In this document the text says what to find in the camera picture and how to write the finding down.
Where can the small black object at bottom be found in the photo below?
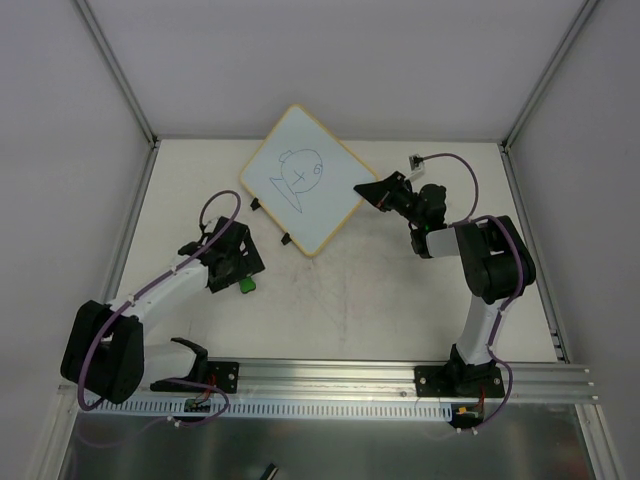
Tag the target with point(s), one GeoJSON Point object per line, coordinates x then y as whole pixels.
{"type": "Point", "coordinates": [270, 472]}

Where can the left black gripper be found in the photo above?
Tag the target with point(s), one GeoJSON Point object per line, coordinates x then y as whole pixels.
{"type": "Point", "coordinates": [248, 257]}

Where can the right aluminium frame post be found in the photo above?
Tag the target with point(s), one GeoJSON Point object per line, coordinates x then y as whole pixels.
{"type": "Point", "coordinates": [559, 55]}

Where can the white slotted cable duct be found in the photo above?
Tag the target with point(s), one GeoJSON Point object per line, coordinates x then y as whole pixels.
{"type": "Point", "coordinates": [280, 409]}

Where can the left aluminium frame post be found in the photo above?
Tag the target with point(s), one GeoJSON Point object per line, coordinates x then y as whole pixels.
{"type": "Point", "coordinates": [108, 56]}

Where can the aluminium mounting rail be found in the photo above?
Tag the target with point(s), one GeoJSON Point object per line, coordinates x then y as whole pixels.
{"type": "Point", "coordinates": [368, 381]}

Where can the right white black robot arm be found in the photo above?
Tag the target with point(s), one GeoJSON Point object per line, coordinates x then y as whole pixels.
{"type": "Point", "coordinates": [497, 268]}

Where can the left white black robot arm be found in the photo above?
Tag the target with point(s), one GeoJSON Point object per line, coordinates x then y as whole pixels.
{"type": "Point", "coordinates": [106, 352]}

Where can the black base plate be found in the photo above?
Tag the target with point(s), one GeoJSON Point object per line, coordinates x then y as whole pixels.
{"type": "Point", "coordinates": [223, 375]}
{"type": "Point", "coordinates": [448, 380]}

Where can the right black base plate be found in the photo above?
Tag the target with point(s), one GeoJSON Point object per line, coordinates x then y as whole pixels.
{"type": "Point", "coordinates": [448, 380]}

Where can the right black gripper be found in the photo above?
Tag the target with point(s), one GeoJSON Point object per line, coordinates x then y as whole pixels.
{"type": "Point", "coordinates": [391, 191]}

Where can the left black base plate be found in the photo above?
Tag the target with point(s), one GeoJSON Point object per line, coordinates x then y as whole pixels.
{"type": "Point", "coordinates": [223, 375]}

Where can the aluminium frame post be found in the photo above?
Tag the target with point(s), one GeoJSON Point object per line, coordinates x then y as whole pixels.
{"type": "Point", "coordinates": [559, 55]}
{"type": "Point", "coordinates": [108, 56]}

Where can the white whiteboard with yellow frame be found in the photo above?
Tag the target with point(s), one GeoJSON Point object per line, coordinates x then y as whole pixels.
{"type": "Point", "coordinates": [303, 176]}

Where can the green whiteboard eraser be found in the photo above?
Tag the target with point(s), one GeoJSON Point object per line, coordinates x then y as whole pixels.
{"type": "Point", "coordinates": [247, 285]}

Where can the black whiteboard clip upper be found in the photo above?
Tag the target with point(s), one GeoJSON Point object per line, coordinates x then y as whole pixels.
{"type": "Point", "coordinates": [255, 203]}

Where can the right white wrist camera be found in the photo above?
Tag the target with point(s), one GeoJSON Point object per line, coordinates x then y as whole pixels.
{"type": "Point", "coordinates": [417, 167]}

